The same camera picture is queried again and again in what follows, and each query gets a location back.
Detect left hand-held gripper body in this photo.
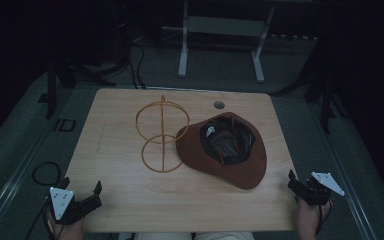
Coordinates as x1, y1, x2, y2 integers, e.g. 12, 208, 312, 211
48, 186, 103, 226

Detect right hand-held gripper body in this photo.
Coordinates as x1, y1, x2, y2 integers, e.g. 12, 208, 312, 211
287, 171, 346, 207

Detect gold wire hat stand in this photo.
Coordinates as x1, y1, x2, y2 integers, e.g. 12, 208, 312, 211
135, 94, 191, 174

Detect brown felt hat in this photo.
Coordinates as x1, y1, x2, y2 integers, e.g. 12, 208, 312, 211
175, 111, 268, 191

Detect person's right hand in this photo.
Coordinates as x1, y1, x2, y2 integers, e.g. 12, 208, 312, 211
295, 195, 333, 240

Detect person's left hand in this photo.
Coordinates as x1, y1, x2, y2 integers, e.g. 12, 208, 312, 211
45, 211, 86, 240

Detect black metal stand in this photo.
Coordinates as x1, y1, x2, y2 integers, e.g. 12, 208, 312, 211
303, 39, 348, 135
38, 54, 116, 120

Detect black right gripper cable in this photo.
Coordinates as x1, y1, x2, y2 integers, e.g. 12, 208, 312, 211
315, 198, 333, 235

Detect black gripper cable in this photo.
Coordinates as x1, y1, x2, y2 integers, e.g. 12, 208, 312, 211
24, 197, 52, 240
315, 198, 333, 235

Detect black looped floor cable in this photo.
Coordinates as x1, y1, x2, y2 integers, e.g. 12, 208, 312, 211
31, 161, 62, 187

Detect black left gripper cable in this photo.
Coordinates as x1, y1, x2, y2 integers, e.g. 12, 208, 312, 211
24, 197, 52, 240

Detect black rectangular floor frame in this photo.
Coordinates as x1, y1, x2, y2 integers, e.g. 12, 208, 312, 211
52, 117, 78, 133

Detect black floor cables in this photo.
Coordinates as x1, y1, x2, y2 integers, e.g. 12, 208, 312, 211
127, 42, 147, 90

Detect white metal desk frame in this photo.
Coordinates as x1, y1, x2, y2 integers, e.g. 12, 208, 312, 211
177, 0, 276, 84

